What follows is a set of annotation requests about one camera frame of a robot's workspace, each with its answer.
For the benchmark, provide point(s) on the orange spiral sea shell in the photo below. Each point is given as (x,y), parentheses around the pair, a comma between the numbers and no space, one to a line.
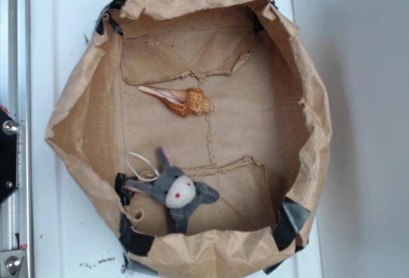
(182,102)

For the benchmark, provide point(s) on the brown paper lined box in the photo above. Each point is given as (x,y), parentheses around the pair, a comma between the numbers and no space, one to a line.
(265,148)

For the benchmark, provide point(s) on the grey plush donkey toy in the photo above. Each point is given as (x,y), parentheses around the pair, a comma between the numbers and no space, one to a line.
(174,189)

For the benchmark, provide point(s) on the white plastic tray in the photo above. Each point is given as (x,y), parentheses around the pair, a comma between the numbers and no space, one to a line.
(71,238)

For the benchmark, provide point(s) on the black metal bracket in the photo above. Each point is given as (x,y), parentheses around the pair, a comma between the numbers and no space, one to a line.
(9,159)

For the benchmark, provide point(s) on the aluminium frame rail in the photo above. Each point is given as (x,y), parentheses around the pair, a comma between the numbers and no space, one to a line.
(16,214)

